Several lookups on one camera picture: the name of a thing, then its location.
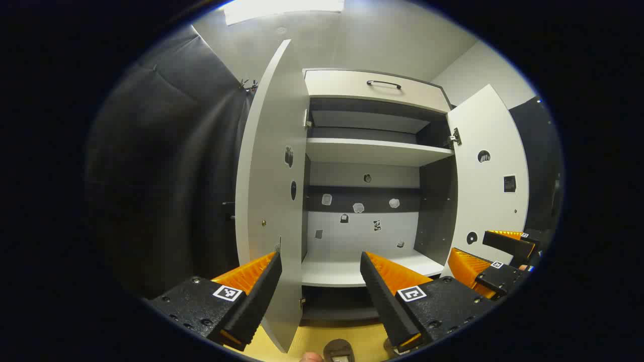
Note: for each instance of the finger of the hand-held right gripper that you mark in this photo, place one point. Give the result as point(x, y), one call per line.
point(508, 245)
point(503, 279)

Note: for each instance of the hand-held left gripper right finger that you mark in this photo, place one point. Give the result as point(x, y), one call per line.
point(385, 301)

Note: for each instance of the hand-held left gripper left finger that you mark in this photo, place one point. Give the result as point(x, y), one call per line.
point(261, 296)

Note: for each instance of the brown shoe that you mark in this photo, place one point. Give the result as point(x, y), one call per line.
point(391, 347)
point(338, 348)

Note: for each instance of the white shoe cabinet door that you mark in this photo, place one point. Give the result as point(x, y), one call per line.
point(271, 176)
point(490, 201)

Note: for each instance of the white shoe cabinet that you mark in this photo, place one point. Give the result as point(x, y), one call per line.
point(362, 231)

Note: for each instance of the metal door hinge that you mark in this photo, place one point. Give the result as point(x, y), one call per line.
point(308, 119)
point(454, 137)

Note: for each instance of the white cabinet shelf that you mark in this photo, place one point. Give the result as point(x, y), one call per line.
point(372, 151)

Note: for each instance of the white cabinet drawer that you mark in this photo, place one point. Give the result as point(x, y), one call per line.
point(342, 85)

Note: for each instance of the black backdrop cloth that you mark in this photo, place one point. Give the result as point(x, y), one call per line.
point(161, 176)

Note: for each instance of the ceiling light panel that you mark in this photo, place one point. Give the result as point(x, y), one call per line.
point(282, 9)

